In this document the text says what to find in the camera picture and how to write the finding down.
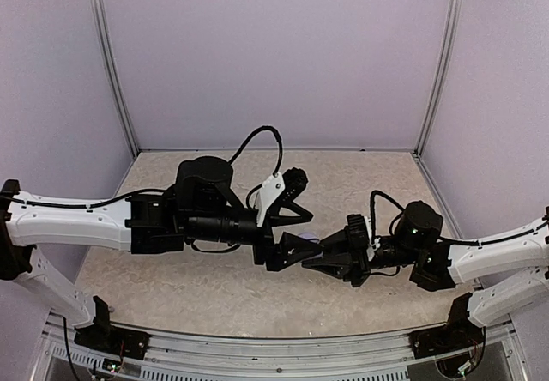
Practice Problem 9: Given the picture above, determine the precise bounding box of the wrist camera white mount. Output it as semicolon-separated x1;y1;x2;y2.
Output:
254;167;308;227
347;214;380;251

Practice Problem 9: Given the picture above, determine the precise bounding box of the aluminium front rail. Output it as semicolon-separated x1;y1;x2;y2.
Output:
29;318;528;381

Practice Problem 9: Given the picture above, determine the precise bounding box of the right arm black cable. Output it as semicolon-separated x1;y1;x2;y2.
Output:
369;190;549;245

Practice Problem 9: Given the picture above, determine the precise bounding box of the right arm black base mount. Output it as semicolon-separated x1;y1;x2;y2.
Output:
408;293;486;359

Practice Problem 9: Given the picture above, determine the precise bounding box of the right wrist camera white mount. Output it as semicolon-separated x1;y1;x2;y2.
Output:
347;214;380;251

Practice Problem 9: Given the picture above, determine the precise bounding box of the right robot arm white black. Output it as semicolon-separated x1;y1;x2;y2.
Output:
302;201;548;350

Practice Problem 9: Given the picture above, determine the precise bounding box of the left aluminium corner post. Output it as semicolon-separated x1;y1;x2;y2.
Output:
90;0;141;160

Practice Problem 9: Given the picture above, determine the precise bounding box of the aluminium corner post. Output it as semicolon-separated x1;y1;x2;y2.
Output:
90;0;141;160
413;0;462;160

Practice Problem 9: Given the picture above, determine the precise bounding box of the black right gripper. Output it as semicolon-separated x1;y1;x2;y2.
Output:
302;226;420;289

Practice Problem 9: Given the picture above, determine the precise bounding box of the purple charging case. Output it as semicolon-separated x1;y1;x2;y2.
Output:
299;233;320;244

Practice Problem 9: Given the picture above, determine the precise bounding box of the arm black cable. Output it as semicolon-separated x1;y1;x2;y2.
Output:
369;190;549;245
0;125;285;210

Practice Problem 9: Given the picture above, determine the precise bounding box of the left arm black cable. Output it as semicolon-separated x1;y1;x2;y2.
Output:
0;125;285;210

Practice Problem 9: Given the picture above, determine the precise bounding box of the right aluminium corner post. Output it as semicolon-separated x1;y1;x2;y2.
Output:
413;0;462;160

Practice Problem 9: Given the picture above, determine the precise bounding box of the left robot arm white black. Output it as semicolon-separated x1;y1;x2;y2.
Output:
1;156;322;351

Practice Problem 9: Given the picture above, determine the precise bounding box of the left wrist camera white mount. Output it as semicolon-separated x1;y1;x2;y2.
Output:
254;167;308;227

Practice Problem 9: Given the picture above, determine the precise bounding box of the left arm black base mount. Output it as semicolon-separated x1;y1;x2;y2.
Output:
75;295;150;360

